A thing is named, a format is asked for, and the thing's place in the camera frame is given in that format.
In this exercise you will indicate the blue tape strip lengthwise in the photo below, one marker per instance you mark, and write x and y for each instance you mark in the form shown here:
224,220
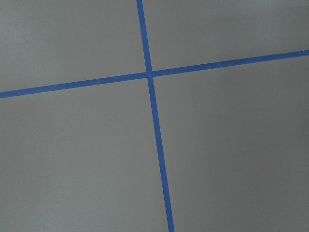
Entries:
155,116

